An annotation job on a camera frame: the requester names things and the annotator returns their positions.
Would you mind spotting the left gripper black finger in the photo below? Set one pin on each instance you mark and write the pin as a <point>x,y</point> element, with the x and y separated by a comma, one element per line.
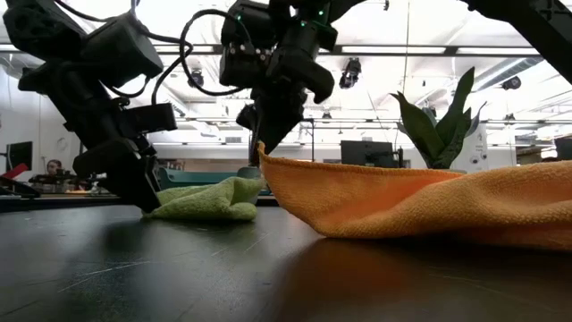
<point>116,165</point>
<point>154,179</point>

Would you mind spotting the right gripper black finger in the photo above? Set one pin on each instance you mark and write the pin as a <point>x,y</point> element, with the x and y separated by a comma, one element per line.
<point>279,112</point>
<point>248,116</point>

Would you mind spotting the green microfiber towel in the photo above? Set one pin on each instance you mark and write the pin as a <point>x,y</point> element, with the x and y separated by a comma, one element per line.
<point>210,201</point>

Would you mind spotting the deep orange microfiber towel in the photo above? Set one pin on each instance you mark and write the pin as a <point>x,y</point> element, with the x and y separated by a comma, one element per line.
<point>424,201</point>

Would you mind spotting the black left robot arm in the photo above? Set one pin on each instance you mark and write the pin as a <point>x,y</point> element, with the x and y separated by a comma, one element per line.
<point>116,49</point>

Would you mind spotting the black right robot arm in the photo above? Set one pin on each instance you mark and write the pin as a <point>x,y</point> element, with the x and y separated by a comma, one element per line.
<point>536,27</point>

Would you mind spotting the teal plastic bin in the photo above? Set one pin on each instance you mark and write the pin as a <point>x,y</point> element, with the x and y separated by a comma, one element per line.
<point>192,178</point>

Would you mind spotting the person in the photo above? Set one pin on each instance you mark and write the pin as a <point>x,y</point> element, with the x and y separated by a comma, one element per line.
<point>54,167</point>

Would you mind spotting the black computer monitor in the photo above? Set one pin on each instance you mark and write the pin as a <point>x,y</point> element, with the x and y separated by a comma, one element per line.
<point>366,154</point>
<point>564,148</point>
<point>20,155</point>

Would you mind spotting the red object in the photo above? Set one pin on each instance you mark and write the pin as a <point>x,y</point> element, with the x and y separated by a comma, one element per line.
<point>13,171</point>

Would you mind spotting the artificial green snake plant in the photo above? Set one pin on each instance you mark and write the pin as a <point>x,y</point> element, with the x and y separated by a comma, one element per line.
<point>442,134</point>

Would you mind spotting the white banner stand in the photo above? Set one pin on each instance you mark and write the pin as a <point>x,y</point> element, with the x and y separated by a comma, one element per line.
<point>478,152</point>

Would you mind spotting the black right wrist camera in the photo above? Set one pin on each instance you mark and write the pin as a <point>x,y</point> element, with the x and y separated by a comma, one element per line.
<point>243,67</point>

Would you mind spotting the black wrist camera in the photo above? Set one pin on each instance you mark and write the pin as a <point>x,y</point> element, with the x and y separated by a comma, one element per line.
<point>149,118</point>
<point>243,67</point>

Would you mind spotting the black ceiling camera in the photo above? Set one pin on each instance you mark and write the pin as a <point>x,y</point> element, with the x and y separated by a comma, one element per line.
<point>511,83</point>
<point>195,79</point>
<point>350,73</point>

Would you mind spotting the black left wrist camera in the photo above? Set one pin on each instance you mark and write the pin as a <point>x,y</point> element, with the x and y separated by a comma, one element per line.
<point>149,118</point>

